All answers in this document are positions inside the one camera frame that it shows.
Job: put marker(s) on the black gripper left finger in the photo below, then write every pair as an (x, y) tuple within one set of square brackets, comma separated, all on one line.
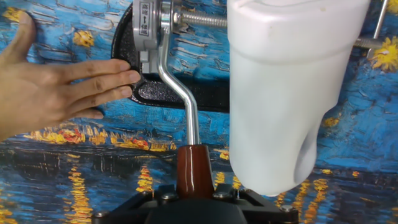
[(124, 214)]

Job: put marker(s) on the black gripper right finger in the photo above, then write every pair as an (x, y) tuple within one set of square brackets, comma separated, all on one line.
[(273, 214)]

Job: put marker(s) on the black clamp frame silver head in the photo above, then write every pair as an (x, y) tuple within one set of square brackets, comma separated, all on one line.
[(155, 95)]

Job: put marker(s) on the bare human hand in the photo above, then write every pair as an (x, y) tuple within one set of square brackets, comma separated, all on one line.
[(40, 93)]

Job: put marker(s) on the starry night painting cloth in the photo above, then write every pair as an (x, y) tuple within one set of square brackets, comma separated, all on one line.
[(77, 174)]

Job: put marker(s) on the white plastic jug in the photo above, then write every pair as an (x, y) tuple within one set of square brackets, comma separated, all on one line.
[(280, 109)]

